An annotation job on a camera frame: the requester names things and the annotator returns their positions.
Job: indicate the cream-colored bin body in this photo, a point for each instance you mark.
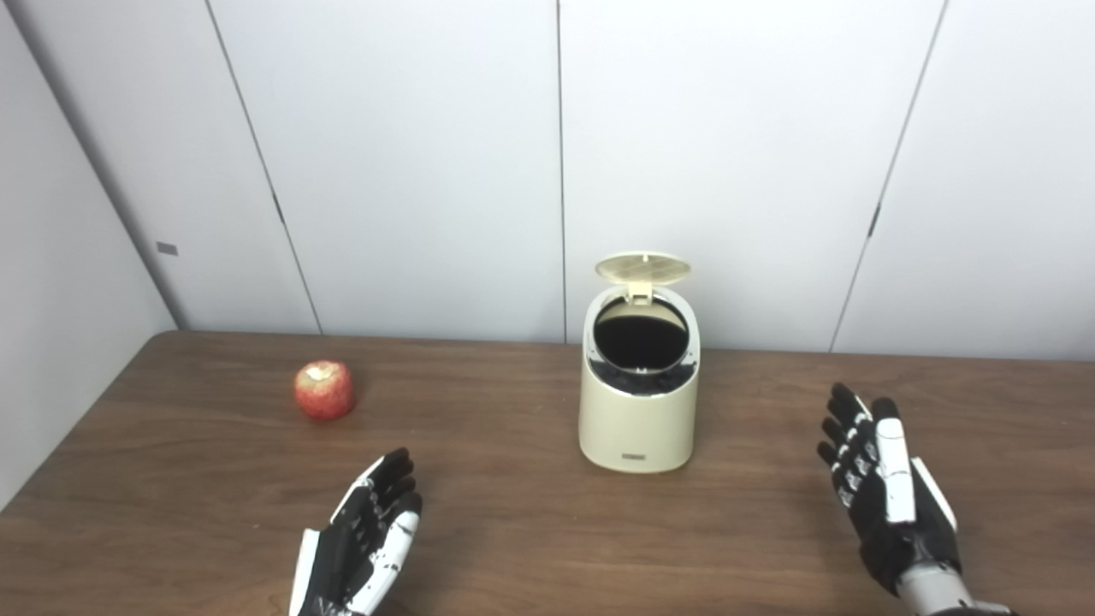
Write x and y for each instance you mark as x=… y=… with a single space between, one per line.
x=637 y=428

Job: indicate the red apple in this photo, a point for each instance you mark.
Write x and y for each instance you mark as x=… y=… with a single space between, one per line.
x=324 y=392

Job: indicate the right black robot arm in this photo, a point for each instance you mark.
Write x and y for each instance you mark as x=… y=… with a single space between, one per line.
x=937 y=592

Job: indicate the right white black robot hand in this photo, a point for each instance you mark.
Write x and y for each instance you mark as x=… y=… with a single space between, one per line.
x=907 y=530

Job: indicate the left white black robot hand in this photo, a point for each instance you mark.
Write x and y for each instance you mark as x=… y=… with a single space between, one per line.
x=342 y=556

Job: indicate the cream-colored round bin lid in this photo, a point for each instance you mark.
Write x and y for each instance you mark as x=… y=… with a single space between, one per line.
x=643 y=267

